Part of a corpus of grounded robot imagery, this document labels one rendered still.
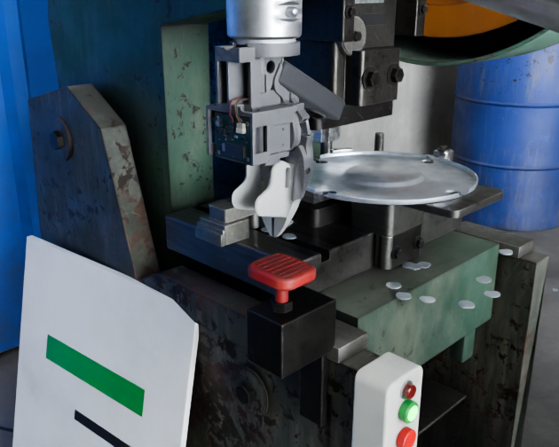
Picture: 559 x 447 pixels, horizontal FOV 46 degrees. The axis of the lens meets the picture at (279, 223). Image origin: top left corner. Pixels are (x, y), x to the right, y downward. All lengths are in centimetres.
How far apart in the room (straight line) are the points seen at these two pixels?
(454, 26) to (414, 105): 212
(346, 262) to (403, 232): 11
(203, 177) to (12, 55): 94
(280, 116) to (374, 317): 37
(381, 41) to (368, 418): 57
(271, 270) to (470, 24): 74
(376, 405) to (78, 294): 67
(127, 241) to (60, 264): 22
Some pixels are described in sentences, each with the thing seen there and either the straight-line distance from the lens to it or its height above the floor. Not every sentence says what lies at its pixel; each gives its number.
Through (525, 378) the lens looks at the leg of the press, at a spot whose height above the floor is 38.
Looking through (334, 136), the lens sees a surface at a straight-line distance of 111.
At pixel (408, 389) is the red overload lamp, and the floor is 61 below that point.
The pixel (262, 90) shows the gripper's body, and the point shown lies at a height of 96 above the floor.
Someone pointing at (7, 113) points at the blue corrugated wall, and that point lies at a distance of 202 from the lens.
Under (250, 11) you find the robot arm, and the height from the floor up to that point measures 104.
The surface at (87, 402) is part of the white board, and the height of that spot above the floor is 33.
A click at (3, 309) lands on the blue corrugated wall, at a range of 217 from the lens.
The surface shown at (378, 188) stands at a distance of 99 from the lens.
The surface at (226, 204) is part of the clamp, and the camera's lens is 100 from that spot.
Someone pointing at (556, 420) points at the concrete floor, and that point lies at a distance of 194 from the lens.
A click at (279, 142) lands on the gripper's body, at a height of 91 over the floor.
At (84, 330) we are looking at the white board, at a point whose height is 46.
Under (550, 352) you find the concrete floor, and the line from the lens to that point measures 225.
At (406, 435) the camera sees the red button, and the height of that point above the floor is 55.
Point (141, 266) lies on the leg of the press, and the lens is 118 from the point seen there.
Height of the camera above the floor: 106
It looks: 20 degrees down
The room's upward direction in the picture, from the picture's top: straight up
